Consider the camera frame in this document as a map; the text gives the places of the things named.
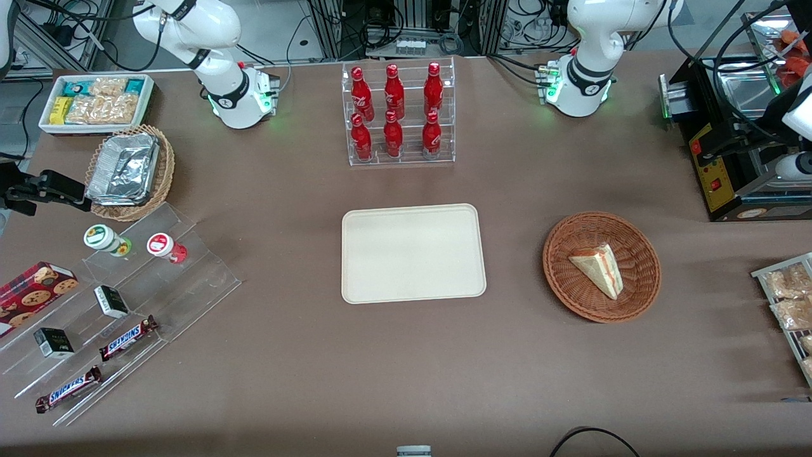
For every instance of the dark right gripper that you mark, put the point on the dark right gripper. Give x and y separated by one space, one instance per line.
39 186

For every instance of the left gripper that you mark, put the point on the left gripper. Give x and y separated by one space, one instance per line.
757 141

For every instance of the triangular sandwich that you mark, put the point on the triangular sandwich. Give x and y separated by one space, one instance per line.
599 270

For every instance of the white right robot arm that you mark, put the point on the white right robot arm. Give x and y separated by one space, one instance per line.
209 25

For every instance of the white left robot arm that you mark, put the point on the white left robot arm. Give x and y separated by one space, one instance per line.
596 38

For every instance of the wicker basket with foil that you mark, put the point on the wicker basket with foil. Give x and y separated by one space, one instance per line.
166 171

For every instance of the steel tray with orange food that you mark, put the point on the steel tray with orange food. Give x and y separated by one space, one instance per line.
767 32

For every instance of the empty brown wicker basket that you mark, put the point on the empty brown wicker basket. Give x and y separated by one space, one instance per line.
574 298

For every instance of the cream plastic tray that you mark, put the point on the cream plastic tray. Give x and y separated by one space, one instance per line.
412 254

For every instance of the black machine yellow panel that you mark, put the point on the black machine yellow panel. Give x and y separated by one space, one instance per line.
713 171

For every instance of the green capped jar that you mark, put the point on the green capped jar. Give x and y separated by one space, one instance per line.
101 237

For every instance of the aluminium foil container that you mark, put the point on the aluminium foil container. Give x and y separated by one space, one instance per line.
124 168

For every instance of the white rectangular snack bin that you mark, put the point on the white rectangular snack bin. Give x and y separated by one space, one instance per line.
47 127

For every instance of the yellow snack packet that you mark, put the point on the yellow snack packet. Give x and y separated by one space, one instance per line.
60 110

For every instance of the large clear cracker bag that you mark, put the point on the large clear cracker bag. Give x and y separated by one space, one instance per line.
104 109

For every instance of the teal snack packet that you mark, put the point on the teal snack packet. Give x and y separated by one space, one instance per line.
75 87
135 86

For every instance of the red cookie box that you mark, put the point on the red cookie box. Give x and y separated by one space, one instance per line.
32 292

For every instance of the small clear cracker bag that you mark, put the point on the small clear cracker bag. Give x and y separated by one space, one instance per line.
108 87

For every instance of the red capped jar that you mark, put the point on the red capped jar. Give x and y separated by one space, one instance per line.
162 245

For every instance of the small black box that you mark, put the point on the small black box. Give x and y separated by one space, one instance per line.
111 301
54 343

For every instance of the clear bag of pastries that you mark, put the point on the clear bag of pastries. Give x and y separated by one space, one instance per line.
793 314
790 282

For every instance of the clear acrylic stepped display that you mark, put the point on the clear acrylic stepped display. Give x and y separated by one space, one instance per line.
190 279

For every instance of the Snickers chocolate bar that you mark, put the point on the Snickers chocolate bar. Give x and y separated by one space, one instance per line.
68 389
127 338

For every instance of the red cola bottle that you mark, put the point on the red cola bottle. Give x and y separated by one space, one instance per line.
432 138
393 138
433 89
361 141
394 92
361 95

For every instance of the clear acrylic bottle rack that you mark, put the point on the clear acrylic bottle rack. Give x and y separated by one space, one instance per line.
409 158

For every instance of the white power strip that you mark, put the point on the white power strip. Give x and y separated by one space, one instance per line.
410 46

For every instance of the small grey device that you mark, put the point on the small grey device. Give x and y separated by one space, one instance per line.
413 451

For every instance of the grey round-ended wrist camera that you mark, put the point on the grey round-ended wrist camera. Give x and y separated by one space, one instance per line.
796 167

